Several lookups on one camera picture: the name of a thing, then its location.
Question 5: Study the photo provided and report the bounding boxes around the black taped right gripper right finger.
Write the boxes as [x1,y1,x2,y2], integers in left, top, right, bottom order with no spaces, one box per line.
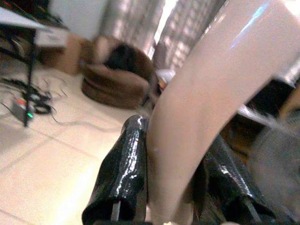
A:
[191,135,282,223]

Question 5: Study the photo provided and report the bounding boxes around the beige plastic broom handle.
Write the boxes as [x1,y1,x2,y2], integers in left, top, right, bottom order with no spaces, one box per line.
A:
[146,0,300,225]

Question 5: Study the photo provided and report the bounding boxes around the brown round pet bed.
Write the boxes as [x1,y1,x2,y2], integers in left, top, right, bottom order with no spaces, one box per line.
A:
[81,37,158,110]

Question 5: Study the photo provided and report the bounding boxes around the white table with black legs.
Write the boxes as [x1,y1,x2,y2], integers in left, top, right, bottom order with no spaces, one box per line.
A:
[0,6,68,128]

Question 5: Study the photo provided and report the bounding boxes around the dark low furniture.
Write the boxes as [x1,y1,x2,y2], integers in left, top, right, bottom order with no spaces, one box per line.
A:
[220,78,297,155]

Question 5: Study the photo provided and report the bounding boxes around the power strip with green light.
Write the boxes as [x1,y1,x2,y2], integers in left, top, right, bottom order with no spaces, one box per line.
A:
[10,97,36,120]

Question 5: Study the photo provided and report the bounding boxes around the black cable on floor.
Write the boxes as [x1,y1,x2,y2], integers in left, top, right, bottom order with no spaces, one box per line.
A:
[0,78,71,125]

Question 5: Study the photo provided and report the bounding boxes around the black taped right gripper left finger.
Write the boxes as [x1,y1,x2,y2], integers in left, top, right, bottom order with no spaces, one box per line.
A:
[82,114,150,223]

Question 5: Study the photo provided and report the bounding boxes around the patterned window curtain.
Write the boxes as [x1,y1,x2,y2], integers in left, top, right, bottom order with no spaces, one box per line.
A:
[100,0,225,71]

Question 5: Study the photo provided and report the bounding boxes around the brown cardboard box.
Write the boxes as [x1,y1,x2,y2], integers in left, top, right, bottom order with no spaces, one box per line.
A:
[37,35,83,75]

